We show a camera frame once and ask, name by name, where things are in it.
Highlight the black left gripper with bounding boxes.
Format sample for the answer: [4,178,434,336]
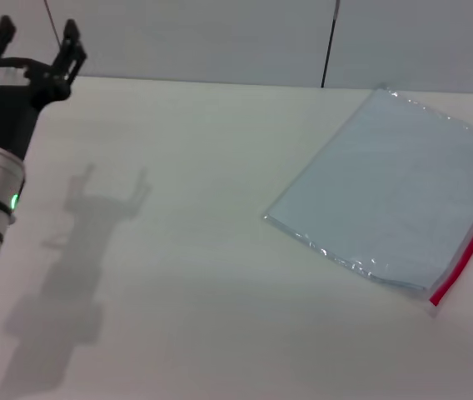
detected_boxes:
[0,15,89,162]

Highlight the clear document bag red zip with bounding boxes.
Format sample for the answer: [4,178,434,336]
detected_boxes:
[261,82,473,318]

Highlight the pale blue paper sheets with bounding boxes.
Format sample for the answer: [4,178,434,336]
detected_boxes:
[266,87,473,292]

